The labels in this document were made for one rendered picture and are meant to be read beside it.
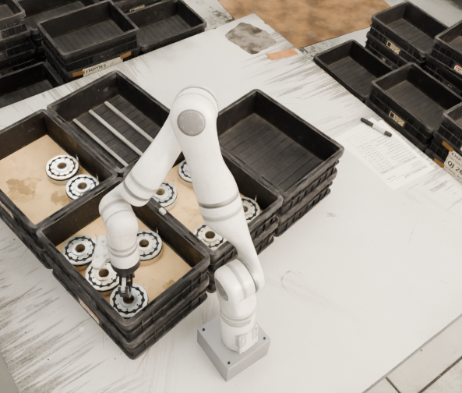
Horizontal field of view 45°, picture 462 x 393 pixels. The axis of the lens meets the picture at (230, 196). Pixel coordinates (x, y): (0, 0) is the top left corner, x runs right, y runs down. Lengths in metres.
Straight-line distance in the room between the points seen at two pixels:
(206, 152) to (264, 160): 0.80
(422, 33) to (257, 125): 1.67
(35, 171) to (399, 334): 1.24
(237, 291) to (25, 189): 0.85
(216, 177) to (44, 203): 0.80
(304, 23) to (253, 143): 2.16
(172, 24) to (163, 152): 2.11
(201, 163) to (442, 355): 1.74
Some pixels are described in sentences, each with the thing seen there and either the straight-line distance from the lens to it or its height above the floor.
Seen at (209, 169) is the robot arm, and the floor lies 1.37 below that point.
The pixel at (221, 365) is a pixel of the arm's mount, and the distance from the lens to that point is 1.56.
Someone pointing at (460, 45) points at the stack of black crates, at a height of 0.50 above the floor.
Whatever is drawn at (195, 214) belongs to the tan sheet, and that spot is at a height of 0.83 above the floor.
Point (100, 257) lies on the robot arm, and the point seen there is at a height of 1.04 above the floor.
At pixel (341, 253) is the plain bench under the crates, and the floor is 0.70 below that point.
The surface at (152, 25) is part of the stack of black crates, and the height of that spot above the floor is 0.38.
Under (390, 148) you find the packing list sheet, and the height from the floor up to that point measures 0.70.
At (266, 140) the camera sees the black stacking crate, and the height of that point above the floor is 0.83.
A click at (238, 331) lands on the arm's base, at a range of 1.45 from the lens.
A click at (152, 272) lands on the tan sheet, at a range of 1.62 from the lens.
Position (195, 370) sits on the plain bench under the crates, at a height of 0.70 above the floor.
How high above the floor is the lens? 2.22
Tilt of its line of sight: 51 degrees down
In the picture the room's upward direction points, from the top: 5 degrees clockwise
